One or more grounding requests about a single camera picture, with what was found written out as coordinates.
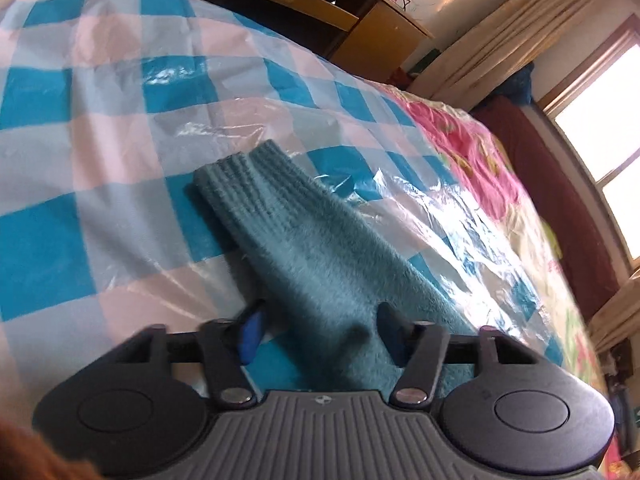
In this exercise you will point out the blue pink checked bed sheet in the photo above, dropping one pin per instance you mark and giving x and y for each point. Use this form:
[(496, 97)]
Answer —
[(100, 135)]

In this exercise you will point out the blue cloth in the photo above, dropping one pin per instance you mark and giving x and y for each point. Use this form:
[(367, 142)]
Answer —
[(520, 85)]

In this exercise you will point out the wooden desk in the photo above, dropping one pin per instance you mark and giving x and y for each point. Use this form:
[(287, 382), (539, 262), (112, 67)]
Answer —
[(380, 35)]

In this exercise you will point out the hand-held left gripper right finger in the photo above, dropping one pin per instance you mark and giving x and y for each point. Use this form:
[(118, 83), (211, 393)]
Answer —
[(392, 337)]

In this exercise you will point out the window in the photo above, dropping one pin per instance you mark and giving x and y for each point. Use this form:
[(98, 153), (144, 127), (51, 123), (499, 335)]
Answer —
[(600, 125)]

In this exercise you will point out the teal knit sweater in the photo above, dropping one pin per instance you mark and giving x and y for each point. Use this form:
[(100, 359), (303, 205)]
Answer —
[(320, 260)]

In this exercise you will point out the brown fuzzy cloth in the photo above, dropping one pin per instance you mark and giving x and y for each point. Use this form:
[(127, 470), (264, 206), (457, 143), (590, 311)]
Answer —
[(30, 455)]

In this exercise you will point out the clear plastic sheet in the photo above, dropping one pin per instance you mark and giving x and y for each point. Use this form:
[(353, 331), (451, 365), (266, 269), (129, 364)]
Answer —
[(450, 240)]

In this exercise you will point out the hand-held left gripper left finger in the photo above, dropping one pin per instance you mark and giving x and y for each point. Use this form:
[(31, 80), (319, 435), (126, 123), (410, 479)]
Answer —
[(250, 332)]

